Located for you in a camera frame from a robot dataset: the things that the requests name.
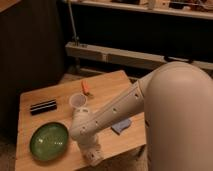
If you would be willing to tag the white wall shelf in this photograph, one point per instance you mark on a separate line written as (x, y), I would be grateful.
(140, 8)

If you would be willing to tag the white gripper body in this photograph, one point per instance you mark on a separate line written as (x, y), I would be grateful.
(91, 150)

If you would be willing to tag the dark cabinet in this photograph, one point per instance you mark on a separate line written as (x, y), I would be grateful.
(31, 49)

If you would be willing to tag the green ceramic bowl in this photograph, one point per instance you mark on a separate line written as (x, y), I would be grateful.
(49, 141)

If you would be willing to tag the metal stand pole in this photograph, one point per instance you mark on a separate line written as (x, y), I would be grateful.
(75, 37)

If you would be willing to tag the orange carrot toy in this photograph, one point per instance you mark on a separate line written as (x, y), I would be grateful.
(85, 88)

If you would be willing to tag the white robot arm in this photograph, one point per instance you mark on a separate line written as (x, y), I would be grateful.
(177, 102)

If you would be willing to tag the black striped box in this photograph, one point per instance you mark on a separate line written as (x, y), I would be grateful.
(43, 107)

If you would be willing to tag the wooden folding table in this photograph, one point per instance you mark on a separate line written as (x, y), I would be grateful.
(104, 88)

